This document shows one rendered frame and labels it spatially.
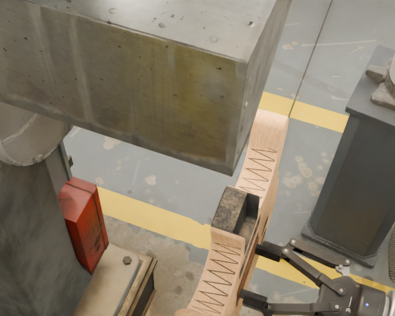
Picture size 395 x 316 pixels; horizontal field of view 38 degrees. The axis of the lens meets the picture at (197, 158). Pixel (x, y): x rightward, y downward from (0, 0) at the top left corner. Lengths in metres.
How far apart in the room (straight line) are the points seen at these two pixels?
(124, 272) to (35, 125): 0.97
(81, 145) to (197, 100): 1.87
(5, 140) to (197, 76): 0.36
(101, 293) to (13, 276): 0.44
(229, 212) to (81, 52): 0.31
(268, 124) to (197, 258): 1.29
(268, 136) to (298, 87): 1.77
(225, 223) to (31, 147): 0.28
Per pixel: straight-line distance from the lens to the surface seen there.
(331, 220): 1.97
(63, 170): 1.36
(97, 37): 0.45
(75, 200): 1.42
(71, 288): 1.59
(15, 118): 0.72
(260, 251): 0.90
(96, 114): 0.52
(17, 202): 1.14
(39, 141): 0.79
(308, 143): 2.34
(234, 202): 0.70
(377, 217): 1.87
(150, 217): 2.09
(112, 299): 1.65
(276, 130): 0.76
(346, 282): 0.90
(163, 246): 2.03
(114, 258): 1.70
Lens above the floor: 1.81
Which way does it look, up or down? 54 degrees down
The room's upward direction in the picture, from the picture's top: 3 degrees clockwise
